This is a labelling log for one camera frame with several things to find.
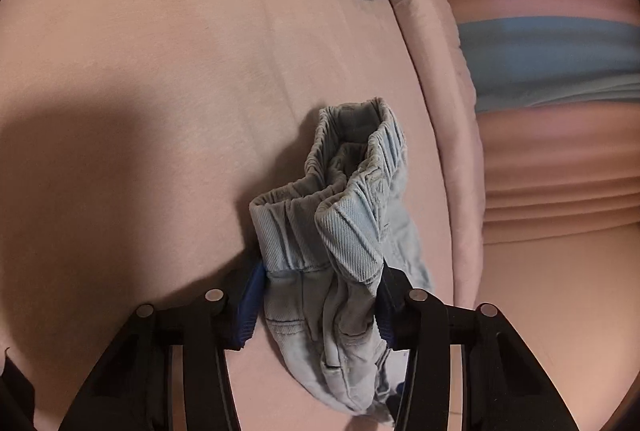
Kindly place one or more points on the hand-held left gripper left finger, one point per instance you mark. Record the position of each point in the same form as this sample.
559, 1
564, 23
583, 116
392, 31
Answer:
248, 306

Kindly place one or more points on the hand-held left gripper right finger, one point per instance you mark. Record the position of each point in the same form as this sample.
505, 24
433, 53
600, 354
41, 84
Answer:
386, 316

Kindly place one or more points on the light blue strawberry print pants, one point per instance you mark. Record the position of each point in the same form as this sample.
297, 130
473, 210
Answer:
340, 231

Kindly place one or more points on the pink curtain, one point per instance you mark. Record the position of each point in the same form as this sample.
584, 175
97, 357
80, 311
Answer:
550, 171

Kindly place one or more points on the pink duvet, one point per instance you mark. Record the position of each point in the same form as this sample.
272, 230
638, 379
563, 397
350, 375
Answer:
435, 76

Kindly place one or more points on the blue curtain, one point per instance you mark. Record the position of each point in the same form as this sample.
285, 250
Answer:
545, 61

